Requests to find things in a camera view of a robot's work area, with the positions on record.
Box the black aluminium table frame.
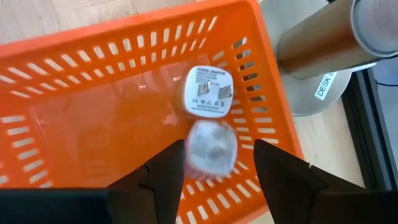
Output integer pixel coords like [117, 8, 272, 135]
[341, 68, 398, 190]

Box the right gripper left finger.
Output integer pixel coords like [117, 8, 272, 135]
[0, 139, 187, 224]

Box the orange plastic basket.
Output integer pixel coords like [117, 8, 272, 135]
[0, 0, 304, 224]

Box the white power adapter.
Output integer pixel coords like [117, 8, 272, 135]
[175, 64, 234, 119]

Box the white desk lamp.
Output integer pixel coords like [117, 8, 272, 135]
[259, 0, 398, 118]

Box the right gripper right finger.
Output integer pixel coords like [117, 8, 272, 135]
[253, 139, 398, 224]

